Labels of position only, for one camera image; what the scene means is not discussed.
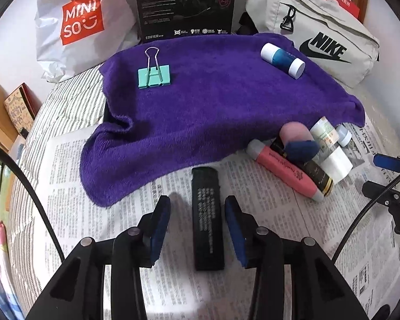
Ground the navy makeup sponge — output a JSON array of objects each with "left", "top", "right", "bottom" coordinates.
[{"left": 284, "top": 139, "right": 320, "bottom": 161}]

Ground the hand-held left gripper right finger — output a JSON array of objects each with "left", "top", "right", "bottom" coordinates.
[{"left": 224, "top": 195, "right": 370, "bottom": 320}]

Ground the pink makeup sponge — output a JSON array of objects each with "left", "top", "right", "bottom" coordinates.
[{"left": 279, "top": 122, "right": 313, "bottom": 148}]

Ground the newspaper sheet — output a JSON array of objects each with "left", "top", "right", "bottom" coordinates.
[{"left": 47, "top": 120, "right": 400, "bottom": 320}]

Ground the pink cartoon cloth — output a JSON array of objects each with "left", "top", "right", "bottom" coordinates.
[{"left": 0, "top": 221, "right": 25, "bottom": 320}]

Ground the black headphone box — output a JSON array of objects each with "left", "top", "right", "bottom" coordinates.
[{"left": 134, "top": 0, "right": 238, "bottom": 44}]

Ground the white tube with clear cap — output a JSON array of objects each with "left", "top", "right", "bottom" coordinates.
[{"left": 311, "top": 116, "right": 354, "bottom": 183}]

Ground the striped bed sheet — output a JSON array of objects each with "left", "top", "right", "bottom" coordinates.
[{"left": 5, "top": 63, "right": 400, "bottom": 320}]

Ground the white shopping bag red label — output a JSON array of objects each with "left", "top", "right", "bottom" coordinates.
[{"left": 34, "top": 0, "right": 142, "bottom": 84}]

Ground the pink lip balm tube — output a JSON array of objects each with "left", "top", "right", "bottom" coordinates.
[{"left": 247, "top": 139, "right": 325, "bottom": 202}]

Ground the teal binder clip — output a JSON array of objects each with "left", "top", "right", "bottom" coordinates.
[{"left": 137, "top": 47, "right": 171, "bottom": 89}]

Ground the patterned brown box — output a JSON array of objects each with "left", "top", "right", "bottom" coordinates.
[{"left": 4, "top": 86, "right": 38, "bottom": 138}]

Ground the purple towel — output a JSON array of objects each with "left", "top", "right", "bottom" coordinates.
[{"left": 80, "top": 33, "right": 366, "bottom": 208}]

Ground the small bottle with pale cap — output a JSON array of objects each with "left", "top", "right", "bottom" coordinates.
[{"left": 335, "top": 124, "right": 353, "bottom": 147}]

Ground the black and gold tube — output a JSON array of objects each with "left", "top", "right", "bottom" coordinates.
[{"left": 270, "top": 136, "right": 334, "bottom": 197}]

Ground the black rectangular stick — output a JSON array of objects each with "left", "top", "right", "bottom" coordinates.
[{"left": 191, "top": 167, "right": 225, "bottom": 271}]

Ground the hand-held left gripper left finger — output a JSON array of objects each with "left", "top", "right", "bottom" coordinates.
[{"left": 25, "top": 195, "right": 171, "bottom": 320}]

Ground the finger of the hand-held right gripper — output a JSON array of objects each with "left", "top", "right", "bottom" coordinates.
[
  {"left": 362, "top": 180, "right": 400, "bottom": 205},
  {"left": 374, "top": 152, "right": 400, "bottom": 171}
]

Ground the blue and white bottle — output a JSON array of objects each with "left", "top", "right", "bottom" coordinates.
[{"left": 260, "top": 43, "right": 306, "bottom": 79}]

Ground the beige waist bag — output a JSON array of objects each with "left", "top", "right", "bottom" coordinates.
[{"left": 238, "top": 0, "right": 381, "bottom": 89}]

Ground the black cable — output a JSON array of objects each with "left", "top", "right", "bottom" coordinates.
[
  {"left": 0, "top": 139, "right": 65, "bottom": 261},
  {"left": 331, "top": 162, "right": 400, "bottom": 263}
]

